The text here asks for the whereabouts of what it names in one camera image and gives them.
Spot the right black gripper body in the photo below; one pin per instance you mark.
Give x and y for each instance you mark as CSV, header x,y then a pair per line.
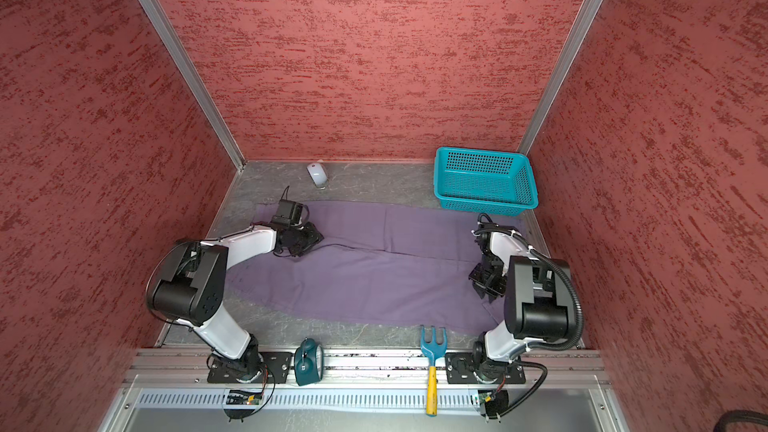
x,y
490,269

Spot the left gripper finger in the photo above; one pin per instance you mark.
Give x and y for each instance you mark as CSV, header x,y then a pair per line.
x,y
312,236
294,249

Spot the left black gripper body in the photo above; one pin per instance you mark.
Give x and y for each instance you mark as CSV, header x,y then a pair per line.
x,y
299,236

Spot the purple trousers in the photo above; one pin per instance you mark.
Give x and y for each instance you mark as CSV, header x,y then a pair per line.
x,y
381,264

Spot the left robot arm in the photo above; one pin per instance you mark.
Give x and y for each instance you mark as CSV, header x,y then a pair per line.
x,y
187,289

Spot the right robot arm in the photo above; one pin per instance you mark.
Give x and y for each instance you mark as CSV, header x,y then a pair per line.
x,y
536,306

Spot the white egg-shaped timer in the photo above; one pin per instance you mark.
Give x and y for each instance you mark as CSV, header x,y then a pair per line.
x,y
318,174

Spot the teal plastic basket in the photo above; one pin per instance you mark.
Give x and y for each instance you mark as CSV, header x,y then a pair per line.
x,y
481,181

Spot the teal alarm clock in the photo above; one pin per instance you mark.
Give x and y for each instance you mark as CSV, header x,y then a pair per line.
x,y
308,362

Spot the perforated metal strip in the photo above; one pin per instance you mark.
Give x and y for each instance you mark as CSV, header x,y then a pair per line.
x,y
452,401

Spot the right small circuit board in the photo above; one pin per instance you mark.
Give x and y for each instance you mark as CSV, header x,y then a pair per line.
x,y
492,404

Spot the small circuit board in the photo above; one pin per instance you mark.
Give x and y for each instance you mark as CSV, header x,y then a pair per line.
x,y
492,404
243,398

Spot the left small circuit board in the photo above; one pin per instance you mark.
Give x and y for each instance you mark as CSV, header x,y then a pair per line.
x,y
243,398

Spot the left corner aluminium profile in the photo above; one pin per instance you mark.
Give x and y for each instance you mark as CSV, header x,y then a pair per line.
x,y
184,64

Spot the corner aluminium profile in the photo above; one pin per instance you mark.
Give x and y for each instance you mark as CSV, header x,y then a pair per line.
x,y
184,64
580,28

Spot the right corner aluminium profile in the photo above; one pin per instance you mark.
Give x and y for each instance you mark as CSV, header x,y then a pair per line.
x,y
580,28

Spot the blue garden fork yellow handle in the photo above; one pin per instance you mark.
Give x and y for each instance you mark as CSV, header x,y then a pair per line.
x,y
433,347

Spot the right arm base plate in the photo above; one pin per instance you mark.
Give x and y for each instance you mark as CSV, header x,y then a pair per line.
x,y
465,368

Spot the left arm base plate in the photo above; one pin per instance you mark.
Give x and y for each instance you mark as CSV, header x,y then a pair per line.
x,y
253,368

